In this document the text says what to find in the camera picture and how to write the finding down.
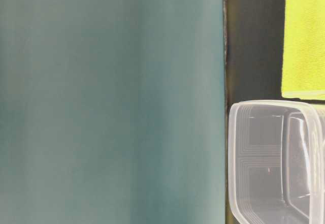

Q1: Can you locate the yellow towel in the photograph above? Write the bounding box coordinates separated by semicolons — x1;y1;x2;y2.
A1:
281;0;324;100

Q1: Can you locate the clear plastic container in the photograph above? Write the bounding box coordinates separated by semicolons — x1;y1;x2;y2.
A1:
228;100;324;223

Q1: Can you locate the teal backdrop curtain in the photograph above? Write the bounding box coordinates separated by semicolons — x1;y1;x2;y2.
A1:
1;0;225;223

